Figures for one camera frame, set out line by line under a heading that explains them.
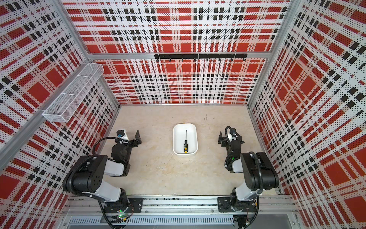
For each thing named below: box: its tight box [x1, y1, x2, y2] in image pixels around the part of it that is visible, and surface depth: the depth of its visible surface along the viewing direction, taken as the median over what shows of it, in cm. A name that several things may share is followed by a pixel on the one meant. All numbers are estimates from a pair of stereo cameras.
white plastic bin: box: [172, 122, 199, 157], surface depth 100 cm
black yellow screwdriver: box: [183, 129, 189, 154], surface depth 95 cm
